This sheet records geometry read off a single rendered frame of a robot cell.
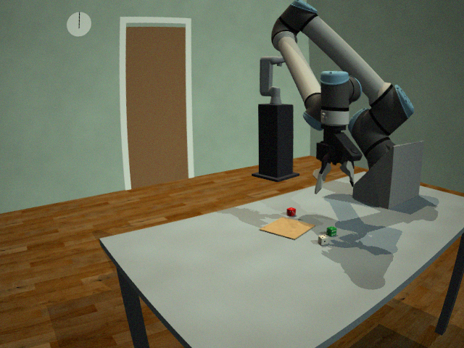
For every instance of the tan flat mat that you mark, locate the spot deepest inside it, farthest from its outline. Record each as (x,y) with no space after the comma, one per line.
(288,228)

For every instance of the red die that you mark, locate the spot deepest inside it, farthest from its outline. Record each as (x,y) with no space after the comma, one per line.
(291,211)

